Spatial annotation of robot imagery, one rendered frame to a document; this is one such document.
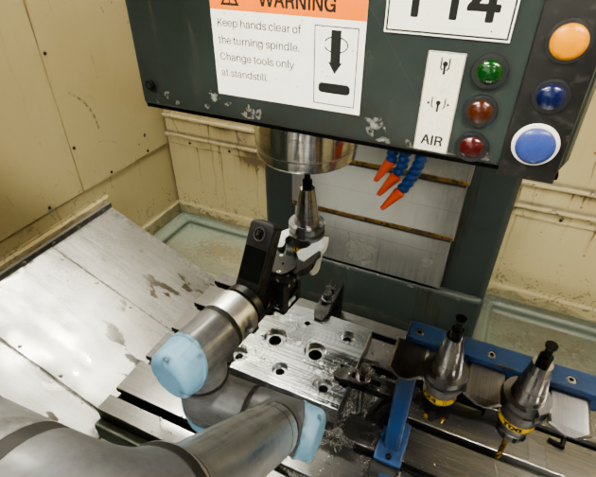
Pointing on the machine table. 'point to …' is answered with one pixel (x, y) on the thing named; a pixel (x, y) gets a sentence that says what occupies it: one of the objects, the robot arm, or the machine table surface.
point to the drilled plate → (314, 331)
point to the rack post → (398, 431)
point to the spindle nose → (302, 151)
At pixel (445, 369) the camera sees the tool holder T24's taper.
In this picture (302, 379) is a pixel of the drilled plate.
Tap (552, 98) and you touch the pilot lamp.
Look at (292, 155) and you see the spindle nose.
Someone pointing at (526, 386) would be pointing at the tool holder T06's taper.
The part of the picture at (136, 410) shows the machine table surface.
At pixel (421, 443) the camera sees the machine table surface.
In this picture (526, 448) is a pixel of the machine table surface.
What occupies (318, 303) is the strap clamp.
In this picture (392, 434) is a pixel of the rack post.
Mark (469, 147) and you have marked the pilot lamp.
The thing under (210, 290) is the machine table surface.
